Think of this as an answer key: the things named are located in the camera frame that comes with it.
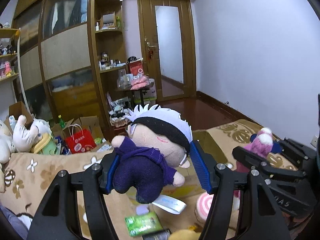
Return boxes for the pink white plush toy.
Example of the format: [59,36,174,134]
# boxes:
[234,127,273,199]

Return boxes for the pink swirl roll plush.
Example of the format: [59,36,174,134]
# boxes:
[195,192,214,225]

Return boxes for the yellow dog plush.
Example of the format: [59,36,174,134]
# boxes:
[168,225,203,240]

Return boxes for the green tissue pack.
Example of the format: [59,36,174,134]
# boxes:
[125,211,163,237]

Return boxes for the black Face tissue pack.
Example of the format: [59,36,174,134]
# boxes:
[142,229,171,240]

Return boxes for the white-haired purple plush doll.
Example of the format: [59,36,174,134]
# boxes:
[111,105,193,204]

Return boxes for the green yellow plush toy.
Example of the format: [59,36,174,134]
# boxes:
[31,133,61,155]

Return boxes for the red paper shopping bag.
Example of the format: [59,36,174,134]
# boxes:
[65,124,96,154]

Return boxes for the purple item in clear bag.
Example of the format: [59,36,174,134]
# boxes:
[136,204,150,216]

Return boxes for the white plush rabbit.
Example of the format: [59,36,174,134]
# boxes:
[12,115,52,152]

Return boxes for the green bottle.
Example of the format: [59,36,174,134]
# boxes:
[58,115,66,129]

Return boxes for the open cardboard box on floor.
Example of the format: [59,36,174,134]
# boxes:
[51,116,104,139]

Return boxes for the small dark side table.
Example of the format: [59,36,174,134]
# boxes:
[116,82,155,107]

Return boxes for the basket with striped toys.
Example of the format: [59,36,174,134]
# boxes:
[106,92,132,128]

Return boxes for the pink clothes on table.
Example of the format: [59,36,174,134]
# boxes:
[130,75,150,90]

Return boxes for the red bag on table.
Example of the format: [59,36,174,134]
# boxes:
[128,59,144,76]

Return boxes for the yellow rack shelf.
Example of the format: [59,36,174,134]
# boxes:
[1,25,30,113]

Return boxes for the wooden door with glass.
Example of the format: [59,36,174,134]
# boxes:
[137,0,196,102]

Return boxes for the wooden wardrobe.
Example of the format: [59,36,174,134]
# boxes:
[13,0,106,127]

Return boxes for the wooden corner shelf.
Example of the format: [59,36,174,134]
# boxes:
[87,0,127,138]

